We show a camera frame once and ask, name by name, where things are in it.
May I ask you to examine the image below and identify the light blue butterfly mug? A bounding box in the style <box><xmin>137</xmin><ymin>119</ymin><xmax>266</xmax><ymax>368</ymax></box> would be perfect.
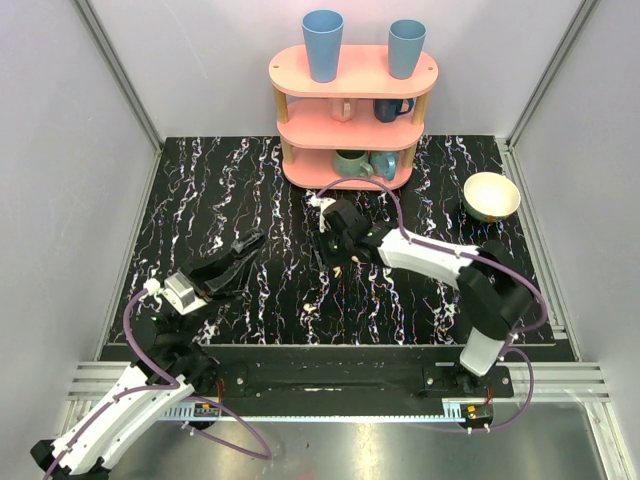
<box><xmin>369</xmin><ymin>151</ymin><xmax>399</xmax><ymax>181</ymax></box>

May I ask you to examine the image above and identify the aluminium frame post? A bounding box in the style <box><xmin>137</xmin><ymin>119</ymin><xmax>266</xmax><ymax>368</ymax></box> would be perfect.
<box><xmin>504</xmin><ymin>0</ymin><xmax>600</xmax><ymax>151</ymax></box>
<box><xmin>71</xmin><ymin>0</ymin><xmax>164</xmax><ymax>152</ymax></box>

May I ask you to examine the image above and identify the pink ceramic mug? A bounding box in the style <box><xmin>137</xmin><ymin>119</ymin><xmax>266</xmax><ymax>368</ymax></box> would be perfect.
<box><xmin>329</xmin><ymin>98</ymin><xmax>358</xmax><ymax>123</ymax></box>

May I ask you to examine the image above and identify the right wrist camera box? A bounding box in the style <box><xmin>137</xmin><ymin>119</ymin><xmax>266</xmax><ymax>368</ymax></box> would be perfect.
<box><xmin>308</xmin><ymin>196</ymin><xmax>335</xmax><ymax>209</ymax></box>

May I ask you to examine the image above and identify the blue plastic tumbler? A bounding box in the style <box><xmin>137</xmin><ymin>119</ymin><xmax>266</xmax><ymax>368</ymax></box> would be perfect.
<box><xmin>301</xmin><ymin>9</ymin><xmax>344</xmax><ymax>83</ymax></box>
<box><xmin>388</xmin><ymin>19</ymin><xmax>427</xmax><ymax>80</ymax></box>

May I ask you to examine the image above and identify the right blue plastic tumbler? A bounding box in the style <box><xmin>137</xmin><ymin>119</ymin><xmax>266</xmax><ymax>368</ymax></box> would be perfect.
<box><xmin>388</xmin><ymin>19</ymin><xmax>427</xmax><ymax>80</ymax></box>

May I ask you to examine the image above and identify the black earbud charging case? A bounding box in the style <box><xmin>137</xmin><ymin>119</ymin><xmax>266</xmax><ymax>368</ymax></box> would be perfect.
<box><xmin>231</xmin><ymin>228</ymin><xmax>266</xmax><ymax>258</ymax></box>

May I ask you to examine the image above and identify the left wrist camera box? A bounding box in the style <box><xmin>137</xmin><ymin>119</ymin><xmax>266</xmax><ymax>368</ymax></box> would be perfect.
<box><xmin>161</xmin><ymin>272</ymin><xmax>207</xmax><ymax>316</ymax></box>

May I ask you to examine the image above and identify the aluminium frame post left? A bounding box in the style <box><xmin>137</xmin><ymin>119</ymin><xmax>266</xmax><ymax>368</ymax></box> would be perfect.
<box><xmin>71</xmin><ymin>0</ymin><xmax>164</xmax><ymax>152</ymax></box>

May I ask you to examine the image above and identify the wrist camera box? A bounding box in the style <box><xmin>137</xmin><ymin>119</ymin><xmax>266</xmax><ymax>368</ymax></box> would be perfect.
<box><xmin>308</xmin><ymin>196</ymin><xmax>335</xmax><ymax>209</ymax></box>
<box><xmin>161</xmin><ymin>272</ymin><xmax>207</xmax><ymax>316</ymax></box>

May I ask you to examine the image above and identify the purple cable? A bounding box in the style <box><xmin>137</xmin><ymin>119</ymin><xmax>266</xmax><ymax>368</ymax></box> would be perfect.
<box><xmin>42</xmin><ymin>279</ymin><xmax>274</xmax><ymax>480</ymax></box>
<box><xmin>309</xmin><ymin>177</ymin><xmax>550</xmax><ymax>434</ymax></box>

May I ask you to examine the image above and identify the cream ceramic bowl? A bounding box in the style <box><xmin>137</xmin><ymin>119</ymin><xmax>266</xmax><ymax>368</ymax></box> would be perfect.
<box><xmin>463</xmin><ymin>172</ymin><xmax>521</xmax><ymax>223</ymax></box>

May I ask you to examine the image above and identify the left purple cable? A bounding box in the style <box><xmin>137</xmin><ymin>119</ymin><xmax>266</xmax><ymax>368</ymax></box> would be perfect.
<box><xmin>42</xmin><ymin>279</ymin><xmax>274</xmax><ymax>480</ymax></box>

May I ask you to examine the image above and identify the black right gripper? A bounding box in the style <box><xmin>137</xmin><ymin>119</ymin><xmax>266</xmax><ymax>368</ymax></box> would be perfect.
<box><xmin>307</xmin><ymin>224</ymin><xmax>353</xmax><ymax>272</ymax></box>

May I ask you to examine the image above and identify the dark blue ceramic mug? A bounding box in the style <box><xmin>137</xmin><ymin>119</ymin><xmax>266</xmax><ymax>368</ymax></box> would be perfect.
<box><xmin>373</xmin><ymin>98</ymin><xmax>415</xmax><ymax>123</ymax></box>

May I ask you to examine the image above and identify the teal glazed ceramic mug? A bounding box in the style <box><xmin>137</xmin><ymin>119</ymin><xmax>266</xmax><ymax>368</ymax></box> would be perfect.
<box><xmin>333</xmin><ymin>150</ymin><xmax>374</xmax><ymax>177</ymax></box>

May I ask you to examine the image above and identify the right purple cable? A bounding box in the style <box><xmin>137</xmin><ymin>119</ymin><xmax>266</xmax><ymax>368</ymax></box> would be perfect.
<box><xmin>309</xmin><ymin>177</ymin><xmax>550</xmax><ymax>434</ymax></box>

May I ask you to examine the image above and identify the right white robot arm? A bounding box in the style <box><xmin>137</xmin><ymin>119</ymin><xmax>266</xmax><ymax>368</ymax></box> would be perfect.
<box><xmin>310</xmin><ymin>197</ymin><xmax>535</xmax><ymax>397</ymax></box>

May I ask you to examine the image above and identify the left blue plastic tumbler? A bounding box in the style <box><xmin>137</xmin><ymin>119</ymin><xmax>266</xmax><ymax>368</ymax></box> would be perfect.
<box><xmin>301</xmin><ymin>9</ymin><xmax>344</xmax><ymax>83</ymax></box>

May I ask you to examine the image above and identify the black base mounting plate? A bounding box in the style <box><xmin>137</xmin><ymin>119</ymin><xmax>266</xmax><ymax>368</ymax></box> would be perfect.
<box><xmin>204</xmin><ymin>345</ymin><xmax>514</xmax><ymax>400</ymax></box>

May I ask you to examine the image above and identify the pink three-tier shelf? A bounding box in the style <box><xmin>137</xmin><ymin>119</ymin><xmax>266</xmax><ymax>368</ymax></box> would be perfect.
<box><xmin>268</xmin><ymin>45</ymin><xmax>439</xmax><ymax>189</ymax></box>

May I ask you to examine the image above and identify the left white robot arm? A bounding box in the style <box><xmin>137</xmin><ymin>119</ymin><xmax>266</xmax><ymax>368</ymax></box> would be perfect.
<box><xmin>30</xmin><ymin>245</ymin><xmax>256</xmax><ymax>479</ymax></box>

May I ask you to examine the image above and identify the aluminium frame post right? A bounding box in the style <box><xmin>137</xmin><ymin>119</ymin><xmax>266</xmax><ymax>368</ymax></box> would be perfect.
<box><xmin>504</xmin><ymin>0</ymin><xmax>600</xmax><ymax>151</ymax></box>

